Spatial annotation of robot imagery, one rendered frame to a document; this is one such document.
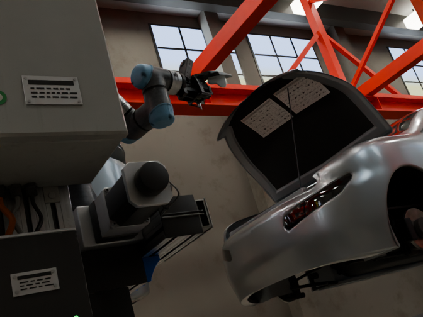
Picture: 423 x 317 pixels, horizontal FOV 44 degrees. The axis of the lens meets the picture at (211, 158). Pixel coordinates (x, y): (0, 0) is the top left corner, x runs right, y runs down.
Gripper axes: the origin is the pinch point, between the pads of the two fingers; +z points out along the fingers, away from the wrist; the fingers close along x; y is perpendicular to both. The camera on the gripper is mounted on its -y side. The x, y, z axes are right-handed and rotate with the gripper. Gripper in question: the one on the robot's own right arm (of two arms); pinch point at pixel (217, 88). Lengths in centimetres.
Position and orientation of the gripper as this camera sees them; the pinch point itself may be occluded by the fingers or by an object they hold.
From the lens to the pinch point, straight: 182.1
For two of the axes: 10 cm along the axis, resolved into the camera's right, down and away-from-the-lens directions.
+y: 3.6, 8.3, -4.3
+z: 7.0, 0.6, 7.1
